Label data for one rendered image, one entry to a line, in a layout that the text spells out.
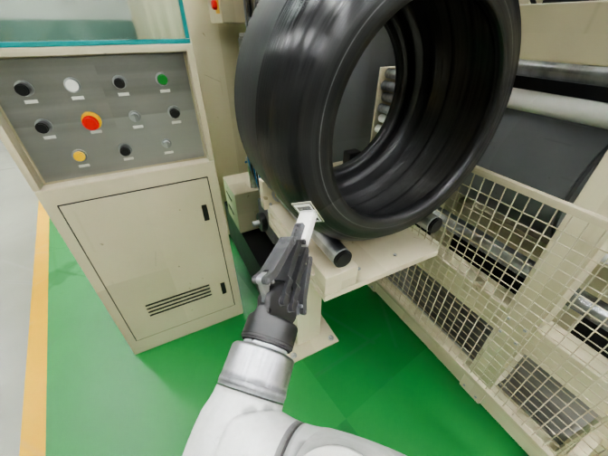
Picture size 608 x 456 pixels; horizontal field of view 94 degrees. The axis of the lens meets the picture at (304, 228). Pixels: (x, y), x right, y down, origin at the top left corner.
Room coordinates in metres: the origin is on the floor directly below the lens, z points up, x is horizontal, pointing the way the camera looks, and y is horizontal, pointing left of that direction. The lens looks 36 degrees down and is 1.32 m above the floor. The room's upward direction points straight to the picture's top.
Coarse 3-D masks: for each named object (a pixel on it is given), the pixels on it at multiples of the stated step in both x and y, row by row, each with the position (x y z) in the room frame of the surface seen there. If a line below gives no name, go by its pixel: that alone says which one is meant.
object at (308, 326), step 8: (312, 288) 0.85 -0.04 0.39; (312, 296) 0.85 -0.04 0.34; (312, 304) 0.85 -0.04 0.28; (320, 304) 0.87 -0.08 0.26; (312, 312) 0.85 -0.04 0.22; (320, 312) 0.88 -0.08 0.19; (296, 320) 0.83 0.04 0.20; (304, 320) 0.83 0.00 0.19; (312, 320) 0.85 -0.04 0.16; (304, 328) 0.83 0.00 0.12; (312, 328) 0.86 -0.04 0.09; (304, 336) 0.83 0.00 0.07; (312, 336) 0.86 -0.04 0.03
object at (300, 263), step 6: (306, 252) 0.37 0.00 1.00; (300, 258) 0.35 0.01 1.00; (306, 258) 0.36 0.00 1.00; (300, 264) 0.34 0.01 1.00; (294, 270) 0.34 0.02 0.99; (300, 270) 0.34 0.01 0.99; (294, 276) 0.33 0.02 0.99; (300, 276) 0.33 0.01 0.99; (294, 282) 0.31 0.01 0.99; (294, 288) 0.31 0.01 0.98; (294, 294) 0.29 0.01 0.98; (294, 300) 0.29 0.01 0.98; (294, 306) 0.28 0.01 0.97
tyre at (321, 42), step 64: (320, 0) 0.46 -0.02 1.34; (384, 0) 0.47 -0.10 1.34; (448, 0) 0.75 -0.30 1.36; (512, 0) 0.59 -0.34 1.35; (256, 64) 0.51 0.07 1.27; (320, 64) 0.43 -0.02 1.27; (448, 64) 0.80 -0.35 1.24; (512, 64) 0.61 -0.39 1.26; (256, 128) 0.48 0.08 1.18; (320, 128) 0.43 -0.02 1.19; (384, 128) 0.85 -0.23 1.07; (448, 128) 0.76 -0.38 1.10; (320, 192) 0.43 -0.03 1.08; (384, 192) 0.72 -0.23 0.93; (448, 192) 0.58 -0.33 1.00
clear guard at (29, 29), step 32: (0, 0) 0.86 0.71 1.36; (32, 0) 0.89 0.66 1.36; (64, 0) 0.92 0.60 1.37; (96, 0) 0.95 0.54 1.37; (128, 0) 0.98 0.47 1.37; (160, 0) 1.02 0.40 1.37; (0, 32) 0.84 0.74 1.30; (32, 32) 0.87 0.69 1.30; (64, 32) 0.90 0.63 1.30; (96, 32) 0.94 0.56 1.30; (128, 32) 0.97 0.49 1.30; (160, 32) 1.01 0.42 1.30
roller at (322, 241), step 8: (312, 232) 0.55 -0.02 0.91; (320, 240) 0.52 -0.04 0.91; (328, 240) 0.51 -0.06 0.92; (336, 240) 0.51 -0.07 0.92; (320, 248) 0.51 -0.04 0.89; (328, 248) 0.49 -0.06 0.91; (336, 248) 0.48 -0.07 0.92; (344, 248) 0.48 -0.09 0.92; (328, 256) 0.48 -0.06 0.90; (336, 256) 0.46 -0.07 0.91; (344, 256) 0.46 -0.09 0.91; (336, 264) 0.46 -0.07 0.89; (344, 264) 0.46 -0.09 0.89
